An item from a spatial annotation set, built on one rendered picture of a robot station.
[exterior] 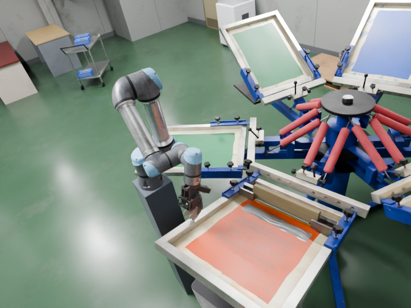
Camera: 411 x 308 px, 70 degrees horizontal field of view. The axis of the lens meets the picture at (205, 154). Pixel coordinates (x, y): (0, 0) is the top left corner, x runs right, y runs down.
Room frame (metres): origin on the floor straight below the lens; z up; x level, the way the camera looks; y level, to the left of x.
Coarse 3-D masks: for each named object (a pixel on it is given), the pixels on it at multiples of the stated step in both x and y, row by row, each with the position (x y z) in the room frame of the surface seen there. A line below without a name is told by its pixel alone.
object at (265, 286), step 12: (288, 216) 0.90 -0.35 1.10; (276, 228) 0.82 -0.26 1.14; (300, 228) 0.81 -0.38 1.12; (300, 240) 0.73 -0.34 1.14; (312, 240) 0.73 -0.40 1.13; (300, 252) 0.66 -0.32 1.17; (240, 264) 0.62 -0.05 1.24; (288, 264) 0.61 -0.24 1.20; (228, 276) 0.57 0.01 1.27; (240, 276) 0.57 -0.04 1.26; (252, 276) 0.56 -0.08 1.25; (264, 276) 0.56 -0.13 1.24; (276, 276) 0.55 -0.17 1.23; (252, 288) 0.51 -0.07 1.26; (264, 288) 0.50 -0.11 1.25; (276, 288) 0.50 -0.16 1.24; (264, 300) 0.46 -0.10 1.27
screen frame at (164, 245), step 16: (288, 192) 1.07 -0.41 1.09; (208, 208) 0.96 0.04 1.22; (320, 208) 0.92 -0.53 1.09; (192, 224) 0.85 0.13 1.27; (160, 240) 0.76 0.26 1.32; (176, 240) 0.78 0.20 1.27; (176, 256) 0.66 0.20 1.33; (320, 256) 0.61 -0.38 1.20; (192, 272) 0.59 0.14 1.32; (208, 272) 0.58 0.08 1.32; (224, 288) 0.50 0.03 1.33; (304, 288) 0.47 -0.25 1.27; (240, 304) 0.43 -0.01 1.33; (256, 304) 0.43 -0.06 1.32; (288, 304) 0.42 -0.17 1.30
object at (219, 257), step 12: (240, 204) 1.02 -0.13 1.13; (252, 204) 1.02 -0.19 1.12; (228, 216) 0.93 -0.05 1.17; (252, 216) 0.92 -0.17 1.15; (276, 216) 0.91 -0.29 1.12; (216, 228) 0.85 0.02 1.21; (204, 240) 0.77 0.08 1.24; (192, 252) 0.71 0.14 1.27; (204, 252) 0.70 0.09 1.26; (216, 252) 0.70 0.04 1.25; (228, 252) 0.69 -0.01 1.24; (216, 264) 0.63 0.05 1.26; (228, 264) 0.63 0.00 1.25
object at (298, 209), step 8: (256, 184) 1.08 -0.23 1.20; (256, 192) 1.04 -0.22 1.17; (264, 192) 1.01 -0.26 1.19; (272, 192) 0.99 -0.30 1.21; (264, 200) 1.00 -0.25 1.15; (272, 200) 0.97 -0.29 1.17; (280, 200) 0.95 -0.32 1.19; (288, 200) 0.92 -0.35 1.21; (296, 200) 0.92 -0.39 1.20; (288, 208) 0.90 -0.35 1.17; (296, 208) 0.88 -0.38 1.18; (304, 208) 0.86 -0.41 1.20; (312, 208) 0.85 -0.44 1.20; (304, 216) 0.84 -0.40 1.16; (312, 216) 0.82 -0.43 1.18
